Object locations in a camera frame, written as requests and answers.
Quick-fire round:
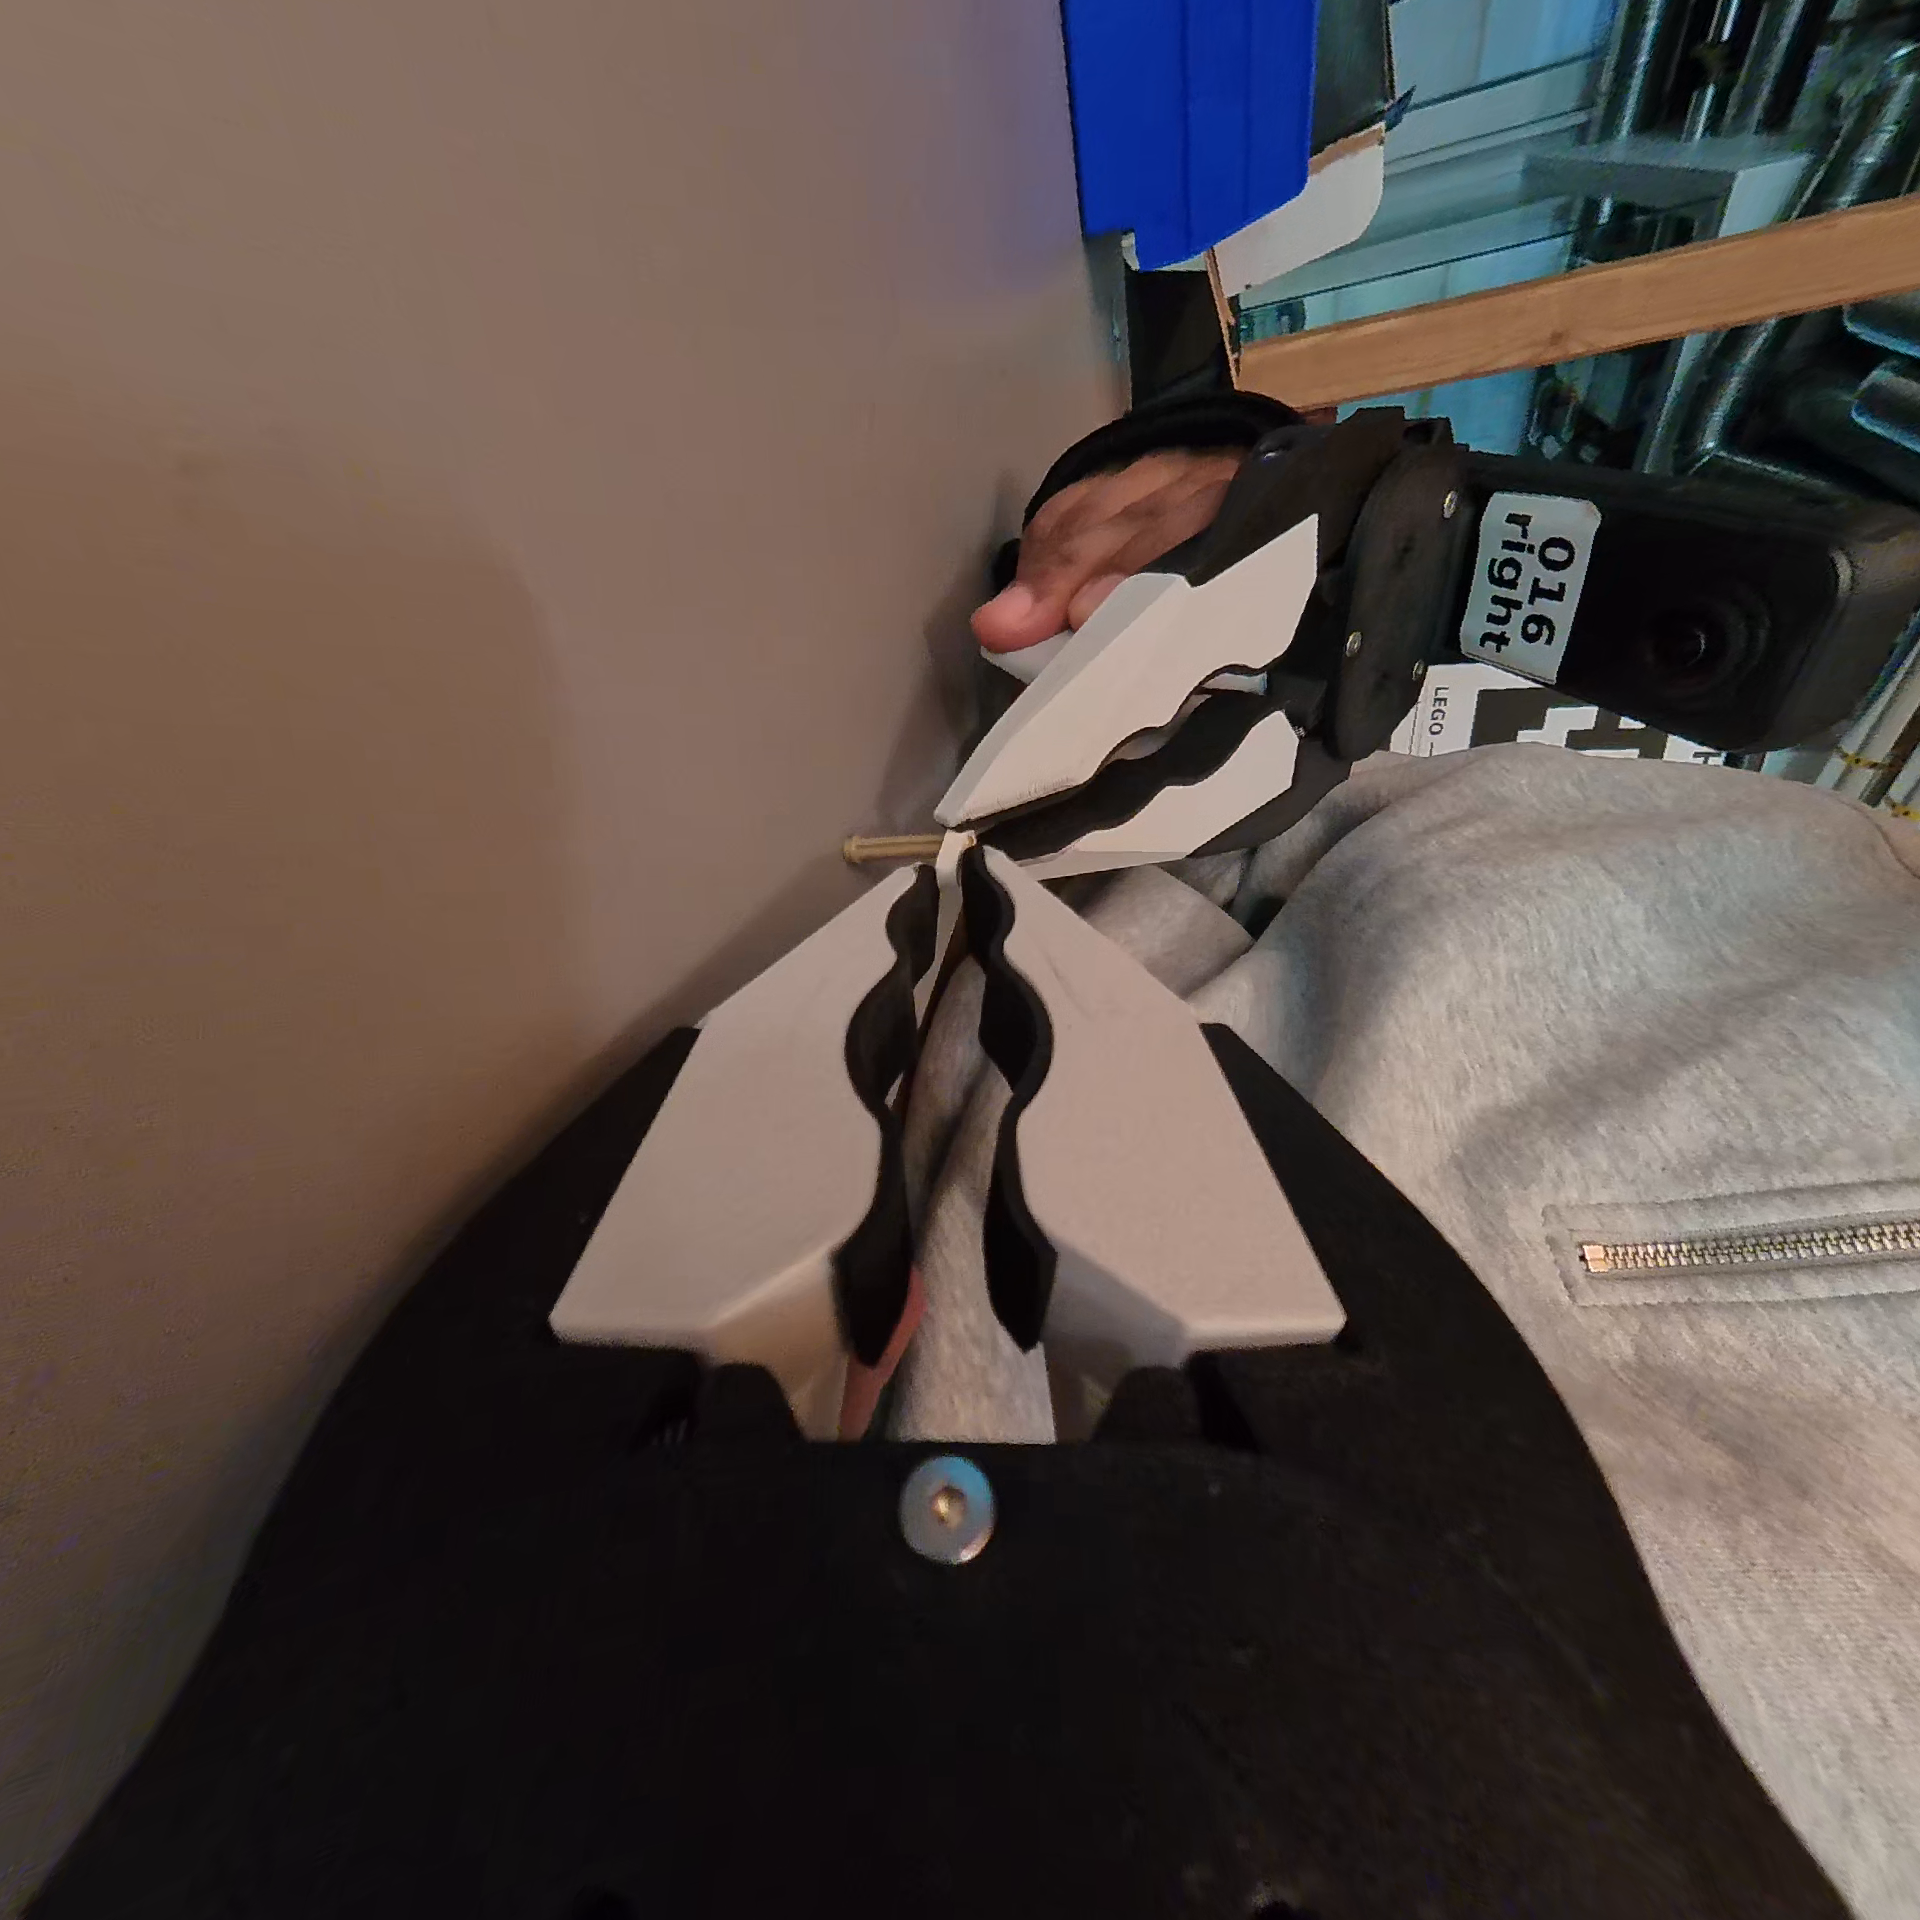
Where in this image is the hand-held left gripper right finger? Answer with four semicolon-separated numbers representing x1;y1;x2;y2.
960;857;1348;1446

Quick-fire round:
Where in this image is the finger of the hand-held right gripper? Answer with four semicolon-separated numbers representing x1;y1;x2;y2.
990;697;1315;886
933;518;1325;830

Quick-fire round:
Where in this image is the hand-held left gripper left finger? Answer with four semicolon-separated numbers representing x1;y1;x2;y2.
545;863;944;1442

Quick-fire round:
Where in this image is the person's right hand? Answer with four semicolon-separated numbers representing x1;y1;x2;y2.
972;455;1244;657

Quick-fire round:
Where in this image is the person's left hand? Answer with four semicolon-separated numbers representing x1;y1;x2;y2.
838;1266;923;1434

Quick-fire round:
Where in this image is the white black printed box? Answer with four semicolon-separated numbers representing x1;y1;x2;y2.
1387;660;1863;776

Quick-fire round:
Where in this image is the person's grey sweatshirt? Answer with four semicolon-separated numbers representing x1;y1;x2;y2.
885;744;1920;1920

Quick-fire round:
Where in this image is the cardboard box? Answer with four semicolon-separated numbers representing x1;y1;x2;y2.
1200;0;1420;302

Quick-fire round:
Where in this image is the blue plastic storage bin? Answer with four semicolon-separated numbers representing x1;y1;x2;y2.
1062;0;1317;270

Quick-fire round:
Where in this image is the wooden frame beam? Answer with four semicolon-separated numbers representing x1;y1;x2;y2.
1236;195;1920;414

